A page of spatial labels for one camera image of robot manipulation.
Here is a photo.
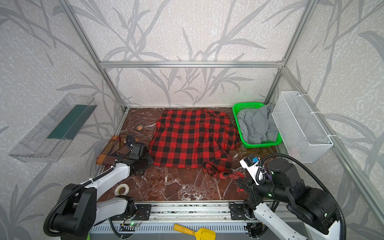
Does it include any aluminium front rail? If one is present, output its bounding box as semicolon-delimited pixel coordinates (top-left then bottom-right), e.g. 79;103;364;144
89;200;316;224

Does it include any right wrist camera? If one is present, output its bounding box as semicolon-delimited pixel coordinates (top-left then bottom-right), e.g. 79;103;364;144
240;154;264;186

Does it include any red black plaid shirt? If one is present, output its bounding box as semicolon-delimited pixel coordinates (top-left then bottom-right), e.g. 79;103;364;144
149;109;245;181

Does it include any pink object in wire basket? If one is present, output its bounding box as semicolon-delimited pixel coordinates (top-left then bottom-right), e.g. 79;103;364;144
289;147;301;160

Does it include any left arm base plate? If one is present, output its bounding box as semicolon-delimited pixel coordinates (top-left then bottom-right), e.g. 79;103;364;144
119;204;152;221

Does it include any clear plastic wall tray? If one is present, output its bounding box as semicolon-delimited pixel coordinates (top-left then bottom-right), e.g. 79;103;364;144
9;94;98;163

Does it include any yellow toy shovel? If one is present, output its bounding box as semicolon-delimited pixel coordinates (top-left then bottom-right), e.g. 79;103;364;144
173;224;216;240

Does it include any white tape roll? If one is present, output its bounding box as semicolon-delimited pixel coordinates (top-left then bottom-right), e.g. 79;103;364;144
114;184;130;196

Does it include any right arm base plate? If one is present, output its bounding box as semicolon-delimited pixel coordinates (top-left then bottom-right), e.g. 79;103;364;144
229;202;256;220

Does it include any aluminium frame crossbar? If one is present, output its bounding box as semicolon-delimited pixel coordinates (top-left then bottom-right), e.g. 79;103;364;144
100;61;283;69

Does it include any grey long sleeve shirt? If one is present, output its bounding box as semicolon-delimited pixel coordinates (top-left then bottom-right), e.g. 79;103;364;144
237;104;279;145

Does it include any folded brown plaid shirt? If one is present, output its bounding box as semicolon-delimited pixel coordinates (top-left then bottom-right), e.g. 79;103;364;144
97;136;148;166

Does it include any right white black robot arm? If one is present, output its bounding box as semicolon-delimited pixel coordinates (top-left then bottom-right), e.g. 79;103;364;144
237;154;347;240

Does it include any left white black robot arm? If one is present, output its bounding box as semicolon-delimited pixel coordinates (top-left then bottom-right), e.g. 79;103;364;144
43;135;154;240

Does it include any white wire mesh basket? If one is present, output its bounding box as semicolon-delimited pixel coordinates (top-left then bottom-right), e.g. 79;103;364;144
272;91;334;164

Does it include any green plastic basket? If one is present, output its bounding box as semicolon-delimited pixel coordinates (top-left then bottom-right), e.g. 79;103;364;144
233;102;283;149

